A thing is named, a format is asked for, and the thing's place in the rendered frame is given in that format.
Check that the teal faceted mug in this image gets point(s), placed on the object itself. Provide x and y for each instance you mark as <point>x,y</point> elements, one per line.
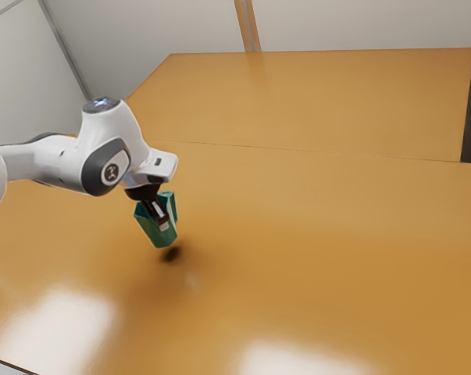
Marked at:
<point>165,233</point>

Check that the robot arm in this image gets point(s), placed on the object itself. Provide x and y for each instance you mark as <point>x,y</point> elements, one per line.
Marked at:
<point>63,160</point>

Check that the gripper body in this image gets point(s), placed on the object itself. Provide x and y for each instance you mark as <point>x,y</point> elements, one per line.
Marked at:
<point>142,192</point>

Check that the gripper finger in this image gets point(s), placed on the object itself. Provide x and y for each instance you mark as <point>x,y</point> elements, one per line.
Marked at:
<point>157,213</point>

